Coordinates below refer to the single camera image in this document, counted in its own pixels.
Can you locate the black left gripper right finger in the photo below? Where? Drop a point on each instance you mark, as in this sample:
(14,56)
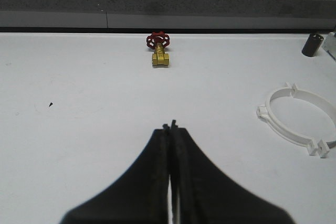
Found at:
(202,193)

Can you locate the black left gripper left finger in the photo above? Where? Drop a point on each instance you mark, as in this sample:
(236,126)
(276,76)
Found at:
(137,196)

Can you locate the white red circuit breaker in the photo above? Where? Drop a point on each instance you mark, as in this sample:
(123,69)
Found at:
(329,44)

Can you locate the black cylindrical capacitor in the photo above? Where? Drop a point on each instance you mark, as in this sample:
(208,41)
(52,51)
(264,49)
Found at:
(312,45)

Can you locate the grey stone ledge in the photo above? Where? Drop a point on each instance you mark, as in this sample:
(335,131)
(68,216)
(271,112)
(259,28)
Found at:
(170,14)

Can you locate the brass valve red handle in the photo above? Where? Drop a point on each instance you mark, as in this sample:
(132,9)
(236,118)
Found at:
(158,41)

